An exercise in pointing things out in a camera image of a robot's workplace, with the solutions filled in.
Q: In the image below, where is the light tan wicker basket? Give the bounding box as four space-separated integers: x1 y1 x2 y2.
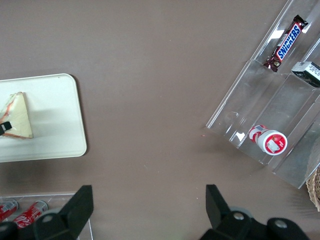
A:
305 166 320 213

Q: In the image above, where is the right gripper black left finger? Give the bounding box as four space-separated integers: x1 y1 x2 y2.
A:
33 185 94 240

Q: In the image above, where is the red soda can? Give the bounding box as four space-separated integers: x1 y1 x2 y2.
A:
0 198 20 222
12 200 49 230

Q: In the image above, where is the white plastic tray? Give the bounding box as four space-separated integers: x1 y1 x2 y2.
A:
0 73 88 163

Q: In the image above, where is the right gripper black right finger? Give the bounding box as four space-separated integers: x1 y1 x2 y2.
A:
197 184 266 240

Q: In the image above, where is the clear acrylic display stand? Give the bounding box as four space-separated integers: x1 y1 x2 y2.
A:
206 0 320 190

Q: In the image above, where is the Snickers chocolate bar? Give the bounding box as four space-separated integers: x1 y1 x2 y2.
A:
263 14 309 73

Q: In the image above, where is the triangle sandwich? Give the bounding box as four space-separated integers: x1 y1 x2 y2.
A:
0 91 34 140

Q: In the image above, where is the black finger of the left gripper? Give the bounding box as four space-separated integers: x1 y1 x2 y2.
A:
0 121 12 136

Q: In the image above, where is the clear acrylic bottle box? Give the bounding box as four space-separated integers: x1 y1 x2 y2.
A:
0 191 95 240

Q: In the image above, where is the red white yogurt cup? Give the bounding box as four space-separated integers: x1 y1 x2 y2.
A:
248 123 288 156

